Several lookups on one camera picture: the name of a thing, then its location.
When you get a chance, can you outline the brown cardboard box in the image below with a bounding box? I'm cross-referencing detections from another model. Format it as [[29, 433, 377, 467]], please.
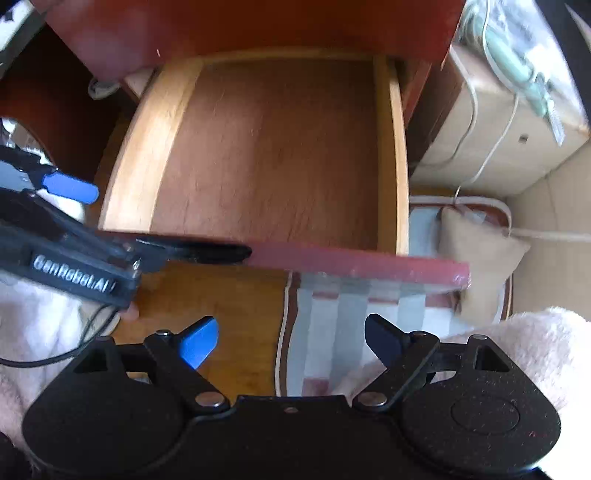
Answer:
[[409, 44, 591, 200]]

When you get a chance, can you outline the person's pink fleece leg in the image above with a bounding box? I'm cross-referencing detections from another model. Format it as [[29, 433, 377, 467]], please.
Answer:
[[429, 307, 591, 416]]

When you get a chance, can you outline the striped floor mat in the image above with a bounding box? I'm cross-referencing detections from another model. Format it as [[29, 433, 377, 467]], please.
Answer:
[[276, 196, 515, 398]]

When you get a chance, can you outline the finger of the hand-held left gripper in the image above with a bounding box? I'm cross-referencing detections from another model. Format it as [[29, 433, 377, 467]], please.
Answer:
[[95, 231, 199, 274], [0, 145, 100, 205]]

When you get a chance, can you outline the beige cushion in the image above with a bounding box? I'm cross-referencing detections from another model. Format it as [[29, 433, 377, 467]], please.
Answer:
[[436, 207, 532, 324]]

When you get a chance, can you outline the white cable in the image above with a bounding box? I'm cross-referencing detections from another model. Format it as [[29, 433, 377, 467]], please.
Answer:
[[434, 46, 481, 162], [451, 92, 523, 206]]

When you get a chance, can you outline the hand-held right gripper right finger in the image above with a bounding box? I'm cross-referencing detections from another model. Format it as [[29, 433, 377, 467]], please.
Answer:
[[353, 313, 522, 413]]

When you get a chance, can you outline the person's left forearm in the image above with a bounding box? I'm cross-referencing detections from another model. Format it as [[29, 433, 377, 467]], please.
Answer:
[[0, 270, 123, 416]]

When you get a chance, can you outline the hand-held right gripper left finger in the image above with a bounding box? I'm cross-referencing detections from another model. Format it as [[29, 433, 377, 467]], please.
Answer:
[[65, 316, 230, 414]]

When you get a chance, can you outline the black cable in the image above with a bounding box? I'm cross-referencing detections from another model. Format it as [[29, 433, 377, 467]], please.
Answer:
[[0, 302, 119, 369]]

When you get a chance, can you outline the clear plastic bag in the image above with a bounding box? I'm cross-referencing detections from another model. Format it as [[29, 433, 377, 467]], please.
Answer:
[[455, 0, 591, 148]]

